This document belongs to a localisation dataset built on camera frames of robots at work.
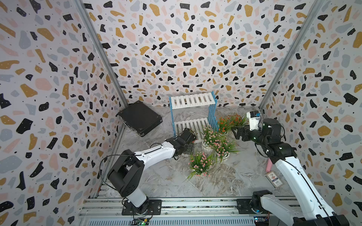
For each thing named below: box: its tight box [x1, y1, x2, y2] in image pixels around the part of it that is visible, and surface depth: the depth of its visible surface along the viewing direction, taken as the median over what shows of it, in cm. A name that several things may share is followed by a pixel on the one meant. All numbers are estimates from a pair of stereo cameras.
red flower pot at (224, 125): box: [217, 115, 233, 137], surface depth 94 cm
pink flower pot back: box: [201, 124, 219, 151], surface depth 85 cm
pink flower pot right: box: [212, 138, 240, 163], surface depth 83 cm
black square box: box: [115, 100, 163, 138], surface depth 109 cm
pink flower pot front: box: [182, 151, 214, 183], surface depth 78 cm
